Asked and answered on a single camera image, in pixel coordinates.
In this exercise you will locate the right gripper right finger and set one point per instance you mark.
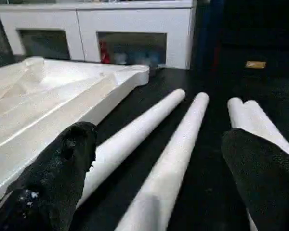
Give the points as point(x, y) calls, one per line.
point(267, 187)

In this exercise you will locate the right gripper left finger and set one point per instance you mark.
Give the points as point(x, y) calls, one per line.
point(50, 180)

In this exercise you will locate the white plastic table top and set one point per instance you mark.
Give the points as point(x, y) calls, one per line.
point(50, 96)

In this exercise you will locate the black table mat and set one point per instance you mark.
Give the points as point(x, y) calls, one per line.
point(207, 192)

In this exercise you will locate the red bottle in cabinet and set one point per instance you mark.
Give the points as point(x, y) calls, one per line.
point(104, 53)

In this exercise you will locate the black cabinet with gold label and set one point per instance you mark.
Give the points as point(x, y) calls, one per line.
point(255, 36)

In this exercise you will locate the white glass-door cabinet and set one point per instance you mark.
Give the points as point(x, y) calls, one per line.
point(86, 19)

